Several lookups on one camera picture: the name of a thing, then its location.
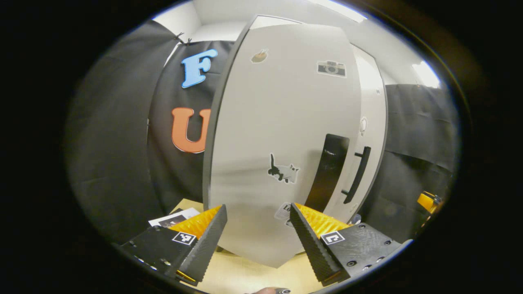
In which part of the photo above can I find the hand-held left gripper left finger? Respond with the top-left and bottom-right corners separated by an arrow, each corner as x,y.
112,204 -> 228,286

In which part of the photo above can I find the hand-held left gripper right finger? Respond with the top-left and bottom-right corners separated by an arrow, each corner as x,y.
289,203 -> 403,286

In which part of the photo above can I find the grey cabinet door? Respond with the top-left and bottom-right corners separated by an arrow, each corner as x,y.
203,22 -> 364,269
323,43 -> 388,224

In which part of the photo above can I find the white printed paper card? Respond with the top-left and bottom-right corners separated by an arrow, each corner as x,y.
148,207 -> 201,228

